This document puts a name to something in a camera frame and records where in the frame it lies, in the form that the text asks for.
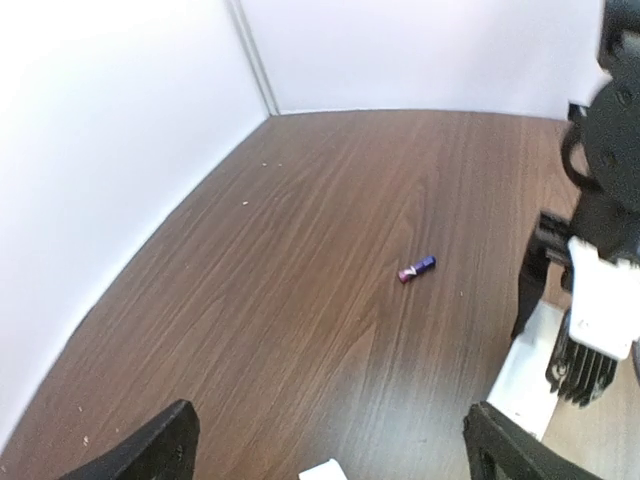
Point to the white battery cover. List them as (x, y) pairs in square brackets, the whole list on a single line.
[(329, 470)]

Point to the purple AAA battery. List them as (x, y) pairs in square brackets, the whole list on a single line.
[(417, 269)]

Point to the white remote control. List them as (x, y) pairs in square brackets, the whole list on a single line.
[(521, 391)]

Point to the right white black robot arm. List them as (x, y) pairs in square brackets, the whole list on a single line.
[(600, 156)]

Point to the left aluminium corner post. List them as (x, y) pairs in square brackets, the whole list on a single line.
[(251, 51)]

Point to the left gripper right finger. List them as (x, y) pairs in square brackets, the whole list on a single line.
[(497, 448)]

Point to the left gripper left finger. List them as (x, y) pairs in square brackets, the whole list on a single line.
[(163, 448)]

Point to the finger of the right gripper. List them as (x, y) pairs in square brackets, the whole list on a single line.
[(547, 244)]

